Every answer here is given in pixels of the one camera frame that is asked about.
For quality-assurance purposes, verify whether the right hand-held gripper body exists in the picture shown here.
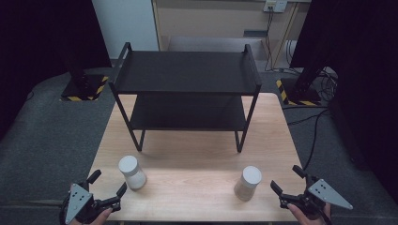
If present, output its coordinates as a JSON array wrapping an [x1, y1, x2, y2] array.
[[279, 173, 354, 220]]

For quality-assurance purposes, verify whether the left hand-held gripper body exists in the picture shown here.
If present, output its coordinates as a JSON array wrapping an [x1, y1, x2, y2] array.
[[61, 179, 122, 225]]

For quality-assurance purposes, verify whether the white powder glass jar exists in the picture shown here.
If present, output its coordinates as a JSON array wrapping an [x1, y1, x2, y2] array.
[[117, 155, 148, 191]]

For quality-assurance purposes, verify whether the brown powder glass jar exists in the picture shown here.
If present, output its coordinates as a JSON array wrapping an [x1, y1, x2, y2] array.
[[233, 165, 264, 203]]

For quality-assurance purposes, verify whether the black two-tier metal shelf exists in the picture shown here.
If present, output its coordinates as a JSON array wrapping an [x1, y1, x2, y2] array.
[[107, 41, 263, 154]]

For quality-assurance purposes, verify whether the person's left hand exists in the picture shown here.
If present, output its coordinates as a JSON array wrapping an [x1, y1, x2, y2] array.
[[71, 207, 114, 225]]

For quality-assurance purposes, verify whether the person's right hand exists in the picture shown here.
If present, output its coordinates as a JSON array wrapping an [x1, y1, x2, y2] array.
[[286, 202, 333, 225]]

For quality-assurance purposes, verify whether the dark curtain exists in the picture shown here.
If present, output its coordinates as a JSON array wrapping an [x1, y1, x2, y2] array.
[[0, 0, 113, 140], [289, 0, 398, 204]]

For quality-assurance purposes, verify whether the beige wooden cabinet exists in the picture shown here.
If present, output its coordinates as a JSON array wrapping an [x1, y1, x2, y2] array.
[[151, 0, 313, 70]]

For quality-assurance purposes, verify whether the left hand-held gripper cable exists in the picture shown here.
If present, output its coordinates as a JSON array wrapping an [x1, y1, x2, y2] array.
[[58, 195, 70, 225]]

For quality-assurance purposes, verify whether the hand-held gripper cable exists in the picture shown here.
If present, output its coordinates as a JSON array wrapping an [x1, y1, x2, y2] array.
[[317, 208, 334, 225], [58, 195, 70, 225]]

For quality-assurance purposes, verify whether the right hand-held gripper cable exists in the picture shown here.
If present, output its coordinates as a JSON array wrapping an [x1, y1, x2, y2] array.
[[317, 208, 334, 225]]

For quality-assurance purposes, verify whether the black floor cable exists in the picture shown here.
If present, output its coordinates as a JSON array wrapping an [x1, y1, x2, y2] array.
[[283, 106, 330, 172]]

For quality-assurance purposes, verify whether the tangled cable bundle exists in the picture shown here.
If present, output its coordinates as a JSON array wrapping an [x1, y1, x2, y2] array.
[[314, 66, 340, 103]]

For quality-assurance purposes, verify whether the black socket cable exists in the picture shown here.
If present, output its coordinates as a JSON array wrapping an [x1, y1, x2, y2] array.
[[264, 8, 278, 72]]

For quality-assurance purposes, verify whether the white wall socket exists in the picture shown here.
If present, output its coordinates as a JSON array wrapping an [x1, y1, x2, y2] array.
[[263, 0, 288, 14]]

